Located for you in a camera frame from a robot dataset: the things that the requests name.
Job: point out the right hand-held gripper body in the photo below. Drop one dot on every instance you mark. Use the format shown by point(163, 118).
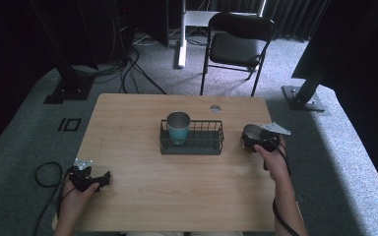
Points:
point(270, 141)

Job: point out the black folding chair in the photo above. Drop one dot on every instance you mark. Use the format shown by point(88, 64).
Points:
point(236, 49)

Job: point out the grey table grommet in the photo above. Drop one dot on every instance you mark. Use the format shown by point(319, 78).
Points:
point(215, 108)

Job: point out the person's left hand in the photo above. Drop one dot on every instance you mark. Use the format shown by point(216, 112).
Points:
point(75, 201)

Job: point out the black stand with flat base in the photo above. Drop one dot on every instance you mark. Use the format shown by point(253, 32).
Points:
point(69, 88)

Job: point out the black floor socket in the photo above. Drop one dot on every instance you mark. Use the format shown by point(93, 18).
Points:
point(69, 125)

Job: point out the black stand with metal base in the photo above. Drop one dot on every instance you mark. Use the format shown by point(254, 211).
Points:
point(303, 98)

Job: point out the person's right hand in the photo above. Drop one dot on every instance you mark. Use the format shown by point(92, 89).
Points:
point(275, 164)

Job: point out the dark metal-lined cup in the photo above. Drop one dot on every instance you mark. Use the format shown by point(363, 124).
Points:
point(252, 131)

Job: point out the teal cup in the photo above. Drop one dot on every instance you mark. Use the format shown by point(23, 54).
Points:
point(178, 129)

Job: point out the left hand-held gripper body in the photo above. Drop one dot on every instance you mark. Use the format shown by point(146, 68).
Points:
point(80, 178)

